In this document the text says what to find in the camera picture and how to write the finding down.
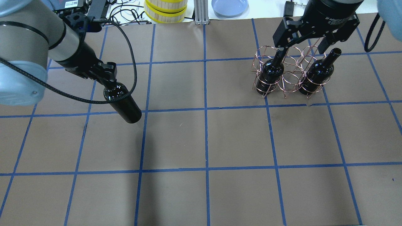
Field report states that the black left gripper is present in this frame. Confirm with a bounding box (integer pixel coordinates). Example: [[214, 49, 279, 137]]
[[56, 41, 117, 89]]

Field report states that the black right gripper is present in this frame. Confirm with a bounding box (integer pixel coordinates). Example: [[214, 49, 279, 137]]
[[273, 0, 360, 62]]

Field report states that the dark wine bottle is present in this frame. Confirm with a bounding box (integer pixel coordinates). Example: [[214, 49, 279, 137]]
[[255, 55, 284, 96], [103, 82, 142, 124]]

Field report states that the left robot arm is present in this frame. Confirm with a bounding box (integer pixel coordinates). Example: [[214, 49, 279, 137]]
[[0, 0, 116, 106]]

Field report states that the dark wine bottle in basket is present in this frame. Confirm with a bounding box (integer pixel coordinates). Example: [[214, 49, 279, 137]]
[[255, 55, 284, 96]]

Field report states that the yellow rimmed wooden basket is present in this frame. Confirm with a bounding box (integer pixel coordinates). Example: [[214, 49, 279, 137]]
[[144, 0, 188, 24]]

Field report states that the black power adapter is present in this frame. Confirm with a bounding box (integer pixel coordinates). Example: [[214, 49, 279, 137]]
[[283, 0, 295, 17]]

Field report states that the blue plate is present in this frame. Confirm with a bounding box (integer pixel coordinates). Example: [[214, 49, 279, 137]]
[[211, 0, 249, 18]]

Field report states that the copper wire wine basket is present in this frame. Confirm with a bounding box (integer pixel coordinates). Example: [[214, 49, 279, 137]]
[[252, 45, 320, 98]]

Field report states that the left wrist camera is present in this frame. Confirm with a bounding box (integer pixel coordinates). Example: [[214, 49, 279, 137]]
[[59, 12, 102, 33]]

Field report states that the aluminium frame post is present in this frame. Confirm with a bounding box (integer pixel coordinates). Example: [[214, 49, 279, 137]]
[[193, 0, 209, 25]]

